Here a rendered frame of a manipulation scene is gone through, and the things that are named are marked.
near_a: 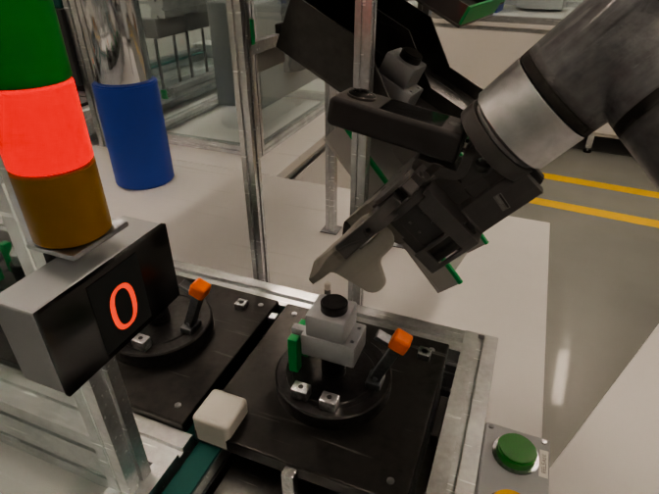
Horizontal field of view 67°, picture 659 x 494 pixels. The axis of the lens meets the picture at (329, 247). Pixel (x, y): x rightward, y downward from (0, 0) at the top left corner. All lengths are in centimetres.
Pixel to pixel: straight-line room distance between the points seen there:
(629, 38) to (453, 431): 42
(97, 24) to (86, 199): 100
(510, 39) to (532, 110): 395
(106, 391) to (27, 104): 26
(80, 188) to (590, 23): 33
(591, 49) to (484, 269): 74
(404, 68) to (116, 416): 52
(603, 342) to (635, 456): 161
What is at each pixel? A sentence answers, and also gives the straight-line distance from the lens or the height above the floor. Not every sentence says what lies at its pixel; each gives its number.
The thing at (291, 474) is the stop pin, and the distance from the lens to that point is 56.
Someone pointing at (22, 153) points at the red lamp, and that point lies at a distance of 34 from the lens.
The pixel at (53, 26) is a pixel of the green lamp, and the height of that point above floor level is 139.
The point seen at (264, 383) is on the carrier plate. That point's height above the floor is 97.
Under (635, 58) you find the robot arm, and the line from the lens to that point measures 36.
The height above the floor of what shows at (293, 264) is 86.
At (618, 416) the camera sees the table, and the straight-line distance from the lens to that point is 84.
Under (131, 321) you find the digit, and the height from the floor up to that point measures 119.
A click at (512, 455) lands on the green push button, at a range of 59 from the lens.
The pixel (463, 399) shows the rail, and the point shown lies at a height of 96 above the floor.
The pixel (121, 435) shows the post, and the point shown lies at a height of 104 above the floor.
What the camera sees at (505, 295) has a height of 86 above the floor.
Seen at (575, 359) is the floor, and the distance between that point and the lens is 226.
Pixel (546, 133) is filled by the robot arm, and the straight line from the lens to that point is 38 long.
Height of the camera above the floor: 143
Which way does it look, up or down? 32 degrees down
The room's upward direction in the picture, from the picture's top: straight up
